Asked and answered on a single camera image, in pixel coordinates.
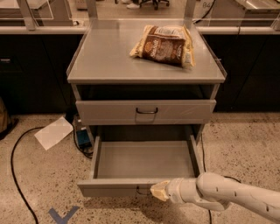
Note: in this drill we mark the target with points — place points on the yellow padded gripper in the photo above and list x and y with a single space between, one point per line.
172 189

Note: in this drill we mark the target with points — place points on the grey drawer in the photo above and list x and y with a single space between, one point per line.
141 112
129 169

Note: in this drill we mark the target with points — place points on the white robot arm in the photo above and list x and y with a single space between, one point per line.
215 192

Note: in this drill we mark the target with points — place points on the grey top drawer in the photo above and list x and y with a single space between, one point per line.
141 112

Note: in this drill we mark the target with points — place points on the grey metal drawer cabinet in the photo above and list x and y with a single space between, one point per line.
102 70

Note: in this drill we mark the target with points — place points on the blue power box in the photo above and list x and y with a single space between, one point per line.
83 138

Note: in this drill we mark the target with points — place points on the white paper sheet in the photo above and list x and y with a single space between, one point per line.
53 133

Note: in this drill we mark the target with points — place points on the brown yellow snack bag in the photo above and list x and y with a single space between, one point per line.
165 44

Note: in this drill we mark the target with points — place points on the brown bag at left edge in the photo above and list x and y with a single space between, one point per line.
7 124

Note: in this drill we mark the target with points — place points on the white shoes in background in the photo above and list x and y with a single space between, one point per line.
131 4

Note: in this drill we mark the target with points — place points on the black office chair base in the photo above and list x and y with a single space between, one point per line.
155 3

